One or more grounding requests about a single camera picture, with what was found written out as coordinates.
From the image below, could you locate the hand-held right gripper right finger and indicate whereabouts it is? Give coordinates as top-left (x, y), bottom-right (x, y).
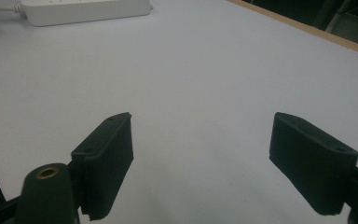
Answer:
top-left (268, 111), bottom-right (358, 217)

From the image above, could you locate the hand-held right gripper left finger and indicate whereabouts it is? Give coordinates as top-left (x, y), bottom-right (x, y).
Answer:
top-left (70, 111), bottom-right (135, 222)

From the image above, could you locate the white power strip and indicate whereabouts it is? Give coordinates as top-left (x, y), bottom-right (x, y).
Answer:
top-left (21, 0), bottom-right (153, 27)

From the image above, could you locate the dark metal stand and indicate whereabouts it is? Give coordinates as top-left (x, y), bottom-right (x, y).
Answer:
top-left (310, 0), bottom-right (358, 50)

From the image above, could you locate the white power strip cable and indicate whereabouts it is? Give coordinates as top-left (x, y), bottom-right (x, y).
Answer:
top-left (0, 3), bottom-right (24, 15)

